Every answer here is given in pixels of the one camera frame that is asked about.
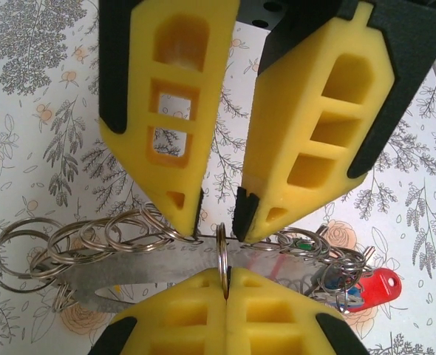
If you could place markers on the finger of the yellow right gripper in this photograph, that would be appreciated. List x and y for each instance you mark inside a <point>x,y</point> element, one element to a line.
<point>288,129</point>
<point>214,111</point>

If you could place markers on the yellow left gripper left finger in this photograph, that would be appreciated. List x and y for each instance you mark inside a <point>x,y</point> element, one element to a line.
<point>173,325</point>

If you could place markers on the metal keyring band with rings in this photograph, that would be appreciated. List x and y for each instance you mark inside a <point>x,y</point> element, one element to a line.
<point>159,264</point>

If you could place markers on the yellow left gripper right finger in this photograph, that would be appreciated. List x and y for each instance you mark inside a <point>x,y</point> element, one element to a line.
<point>277,325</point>

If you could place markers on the red key tag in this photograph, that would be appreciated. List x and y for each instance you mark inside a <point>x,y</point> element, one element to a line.
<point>380,288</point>

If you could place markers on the blue key tag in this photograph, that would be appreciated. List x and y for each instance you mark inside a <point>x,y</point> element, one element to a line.
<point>353,296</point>

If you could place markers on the green key tag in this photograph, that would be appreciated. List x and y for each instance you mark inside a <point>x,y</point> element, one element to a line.
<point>303,246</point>

